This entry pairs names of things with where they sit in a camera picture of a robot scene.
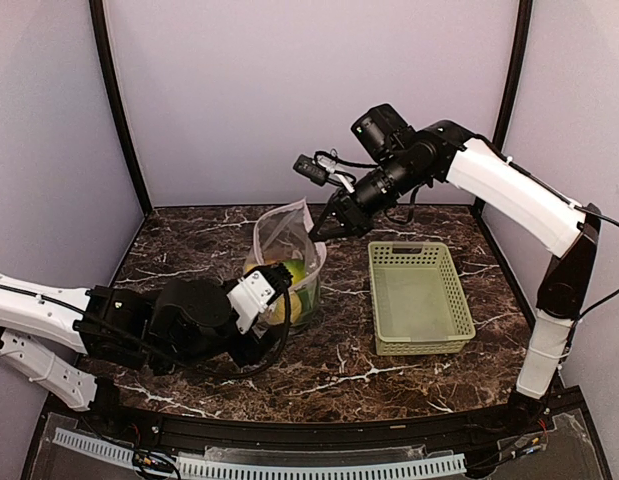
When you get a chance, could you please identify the black frame post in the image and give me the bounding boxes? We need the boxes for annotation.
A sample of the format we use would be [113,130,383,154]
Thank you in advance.
[471,0,535,216]
[88,0,153,216]

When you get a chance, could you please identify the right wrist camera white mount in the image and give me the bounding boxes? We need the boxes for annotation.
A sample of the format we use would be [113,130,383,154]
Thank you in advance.
[293,150,357,193]

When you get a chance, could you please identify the left black frame post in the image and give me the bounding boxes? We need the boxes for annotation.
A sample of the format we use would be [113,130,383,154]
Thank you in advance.
[88,0,153,216]

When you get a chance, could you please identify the light green round food toy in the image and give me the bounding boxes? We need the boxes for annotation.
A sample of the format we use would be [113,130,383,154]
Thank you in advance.
[283,259,308,287]

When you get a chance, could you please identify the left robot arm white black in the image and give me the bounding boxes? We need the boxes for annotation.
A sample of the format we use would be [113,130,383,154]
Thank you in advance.
[0,263,292,436]

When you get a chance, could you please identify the black front rail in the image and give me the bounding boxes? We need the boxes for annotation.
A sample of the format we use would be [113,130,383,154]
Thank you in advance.
[48,389,585,454]

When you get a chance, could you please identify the clear dotted zip top bag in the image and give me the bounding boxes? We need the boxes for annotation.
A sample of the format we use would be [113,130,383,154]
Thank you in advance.
[243,199,327,334]

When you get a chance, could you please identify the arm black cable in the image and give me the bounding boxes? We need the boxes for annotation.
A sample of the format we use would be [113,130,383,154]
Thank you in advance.
[468,132,619,321]
[0,279,295,377]

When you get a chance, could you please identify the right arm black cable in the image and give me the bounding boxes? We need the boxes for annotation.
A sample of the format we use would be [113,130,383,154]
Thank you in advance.
[468,132,619,321]

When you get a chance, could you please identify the yellow lemon toy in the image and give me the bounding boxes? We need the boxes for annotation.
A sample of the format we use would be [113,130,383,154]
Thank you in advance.
[266,290,315,327]

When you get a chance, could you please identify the pale green plastic basket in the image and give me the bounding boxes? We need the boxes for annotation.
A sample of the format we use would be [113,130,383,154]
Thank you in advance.
[368,241,476,356]

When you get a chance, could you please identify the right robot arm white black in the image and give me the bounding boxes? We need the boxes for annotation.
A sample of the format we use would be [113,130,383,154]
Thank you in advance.
[309,103,601,434]

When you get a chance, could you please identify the right black frame post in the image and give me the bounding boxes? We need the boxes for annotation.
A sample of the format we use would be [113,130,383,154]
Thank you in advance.
[471,0,535,216]

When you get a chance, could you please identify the white slotted cable duct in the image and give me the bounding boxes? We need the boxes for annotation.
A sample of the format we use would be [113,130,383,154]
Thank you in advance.
[53,428,466,479]

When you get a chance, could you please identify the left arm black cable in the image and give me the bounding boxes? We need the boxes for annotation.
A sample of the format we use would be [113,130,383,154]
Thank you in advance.
[0,279,295,377]

